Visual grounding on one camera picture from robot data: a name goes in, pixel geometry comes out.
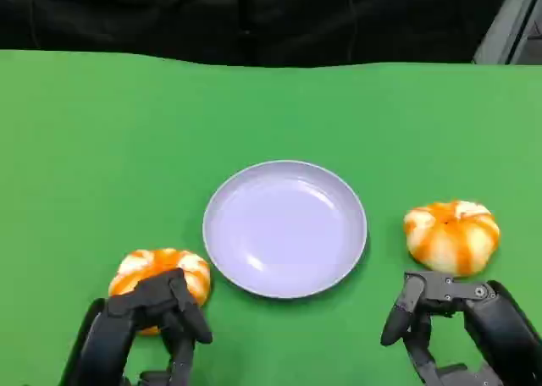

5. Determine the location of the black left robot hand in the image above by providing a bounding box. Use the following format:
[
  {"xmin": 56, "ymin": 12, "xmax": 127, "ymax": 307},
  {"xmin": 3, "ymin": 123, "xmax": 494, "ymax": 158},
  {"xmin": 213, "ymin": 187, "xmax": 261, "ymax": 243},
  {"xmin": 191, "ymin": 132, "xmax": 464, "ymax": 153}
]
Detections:
[{"xmin": 58, "ymin": 268, "xmax": 213, "ymax": 386}]

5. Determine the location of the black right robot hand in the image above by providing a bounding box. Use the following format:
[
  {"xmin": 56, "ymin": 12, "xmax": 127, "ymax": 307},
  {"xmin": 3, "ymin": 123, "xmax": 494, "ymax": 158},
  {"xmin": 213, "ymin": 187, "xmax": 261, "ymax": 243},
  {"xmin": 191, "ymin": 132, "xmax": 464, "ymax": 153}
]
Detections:
[{"xmin": 379, "ymin": 269, "xmax": 542, "ymax": 386}]

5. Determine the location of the orange white toy bread roll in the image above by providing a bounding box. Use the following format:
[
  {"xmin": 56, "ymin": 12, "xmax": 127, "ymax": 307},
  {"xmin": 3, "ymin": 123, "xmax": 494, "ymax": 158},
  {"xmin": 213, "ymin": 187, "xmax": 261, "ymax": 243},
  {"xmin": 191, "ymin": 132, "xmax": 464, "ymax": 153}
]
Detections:
[
  {"xmin": 108, "ymin": 247, "xmax": 212, "ymax": 337},
  {"xmin": 402, "ymin": 199, "xmax": 501, "ymax": 276}
]

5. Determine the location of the green table cloth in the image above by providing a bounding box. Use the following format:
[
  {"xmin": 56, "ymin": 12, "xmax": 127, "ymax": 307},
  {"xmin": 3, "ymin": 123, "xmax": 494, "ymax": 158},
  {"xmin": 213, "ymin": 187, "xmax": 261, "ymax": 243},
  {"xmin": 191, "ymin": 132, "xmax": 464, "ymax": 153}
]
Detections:
[{"xmin": 0, "ymin": 49, "xmax": 542, "ymax": 386}]

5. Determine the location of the lilac plate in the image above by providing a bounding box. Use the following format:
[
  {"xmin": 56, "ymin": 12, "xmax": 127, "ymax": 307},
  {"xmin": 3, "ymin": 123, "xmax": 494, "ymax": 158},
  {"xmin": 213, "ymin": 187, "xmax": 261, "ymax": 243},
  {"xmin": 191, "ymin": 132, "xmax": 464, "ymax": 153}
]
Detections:
[{"xmin": 202, "ymin": 160, "xmax": 368, "ymax": 299}]

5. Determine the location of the black backdrop curtain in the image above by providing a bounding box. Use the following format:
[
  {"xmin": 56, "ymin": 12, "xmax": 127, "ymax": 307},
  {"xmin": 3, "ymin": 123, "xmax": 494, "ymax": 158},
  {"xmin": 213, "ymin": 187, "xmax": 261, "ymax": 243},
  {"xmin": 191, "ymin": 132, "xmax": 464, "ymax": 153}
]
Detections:
[{"xmin": 0, "ymin": 0, "xmax": 514, "ymax": 69}]

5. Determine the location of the grey metal frame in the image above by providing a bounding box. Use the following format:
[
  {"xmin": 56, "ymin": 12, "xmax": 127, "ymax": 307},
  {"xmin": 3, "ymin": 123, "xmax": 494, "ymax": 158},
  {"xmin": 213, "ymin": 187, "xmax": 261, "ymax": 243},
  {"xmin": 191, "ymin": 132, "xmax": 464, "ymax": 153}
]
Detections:
[{"xmin": 472, "ymin": 0, "xmax": 542, "ymax": 65}]

